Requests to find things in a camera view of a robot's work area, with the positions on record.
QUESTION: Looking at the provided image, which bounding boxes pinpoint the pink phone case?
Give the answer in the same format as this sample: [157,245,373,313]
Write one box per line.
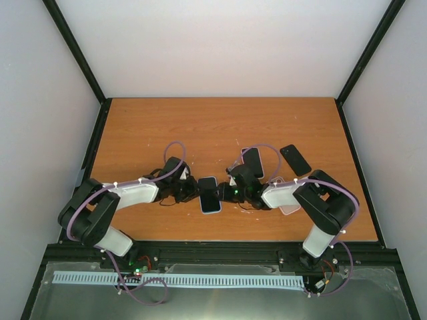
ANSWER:
[273,177,301,215]

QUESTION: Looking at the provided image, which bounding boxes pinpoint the black aluminium frame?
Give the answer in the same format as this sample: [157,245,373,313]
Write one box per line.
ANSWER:
[21,1,420,319]

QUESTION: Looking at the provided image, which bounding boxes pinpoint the light blue phone case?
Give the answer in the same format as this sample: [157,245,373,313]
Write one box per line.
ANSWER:
[197,176,223,215]

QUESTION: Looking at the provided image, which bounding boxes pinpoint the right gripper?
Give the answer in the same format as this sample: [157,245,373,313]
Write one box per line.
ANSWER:
[212,182,249,204]

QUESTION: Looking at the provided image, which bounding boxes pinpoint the purple cable on base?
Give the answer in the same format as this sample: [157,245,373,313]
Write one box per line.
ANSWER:
[115,271,168,305]

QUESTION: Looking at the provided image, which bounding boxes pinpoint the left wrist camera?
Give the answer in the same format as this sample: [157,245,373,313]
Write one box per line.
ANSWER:
[179,167,191,181]

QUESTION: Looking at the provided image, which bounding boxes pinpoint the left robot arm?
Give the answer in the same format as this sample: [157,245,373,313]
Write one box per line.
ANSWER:
[58,157,199,269]

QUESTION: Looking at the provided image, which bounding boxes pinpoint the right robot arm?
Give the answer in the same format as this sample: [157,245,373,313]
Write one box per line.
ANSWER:
[214,165,360,259]

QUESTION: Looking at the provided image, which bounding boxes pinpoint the white phone case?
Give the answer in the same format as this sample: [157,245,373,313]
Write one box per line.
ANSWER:
[240,147,266,179]

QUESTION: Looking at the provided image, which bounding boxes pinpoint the light blue cable duct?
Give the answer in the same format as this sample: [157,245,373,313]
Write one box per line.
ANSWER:
[51,271,304,290]

